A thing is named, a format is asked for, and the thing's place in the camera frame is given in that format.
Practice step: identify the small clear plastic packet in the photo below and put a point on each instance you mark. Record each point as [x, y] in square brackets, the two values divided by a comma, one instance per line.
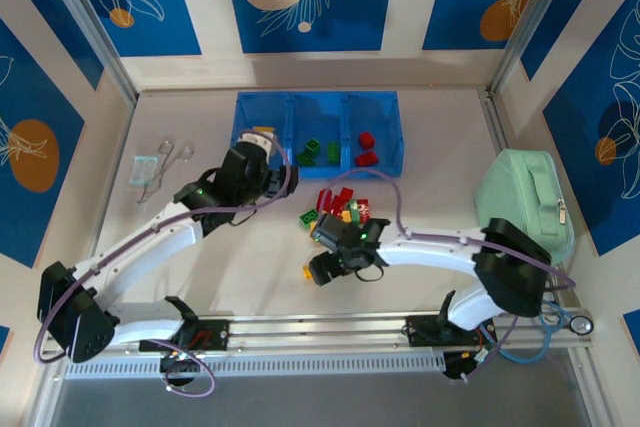
[144, 169]

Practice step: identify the mint green zipper pouch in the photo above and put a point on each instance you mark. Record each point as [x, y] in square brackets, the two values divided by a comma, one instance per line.
[530, 187]

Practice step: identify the green printed lego brick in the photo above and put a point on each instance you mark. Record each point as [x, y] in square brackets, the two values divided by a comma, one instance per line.
[308, 217]

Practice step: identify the blue tube stethoscope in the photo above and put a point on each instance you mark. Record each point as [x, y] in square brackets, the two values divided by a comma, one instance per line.
[581, 325]

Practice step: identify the long green lego brick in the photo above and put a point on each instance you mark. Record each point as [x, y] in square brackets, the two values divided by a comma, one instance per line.
[333, 153]

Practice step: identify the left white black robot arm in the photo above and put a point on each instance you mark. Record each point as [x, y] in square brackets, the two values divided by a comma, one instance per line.
[140, 252]

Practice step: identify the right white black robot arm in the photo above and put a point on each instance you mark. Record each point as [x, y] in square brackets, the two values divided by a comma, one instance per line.
[430, 252]

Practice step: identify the black controller box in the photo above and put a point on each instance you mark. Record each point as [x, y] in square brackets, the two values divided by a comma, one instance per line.
[455, 367]

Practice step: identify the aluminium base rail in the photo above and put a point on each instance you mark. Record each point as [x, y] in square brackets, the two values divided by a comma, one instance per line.
[325, 332]

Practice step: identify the aluminium frame post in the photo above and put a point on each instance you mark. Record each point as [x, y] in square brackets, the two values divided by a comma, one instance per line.
[532, 22]
[94, 27]

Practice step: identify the metal surgical forceps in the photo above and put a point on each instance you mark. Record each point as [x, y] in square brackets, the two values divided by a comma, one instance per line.
[161, 172]

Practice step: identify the red printed lego brick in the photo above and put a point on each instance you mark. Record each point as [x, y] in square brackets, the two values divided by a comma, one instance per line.
[364, 209]

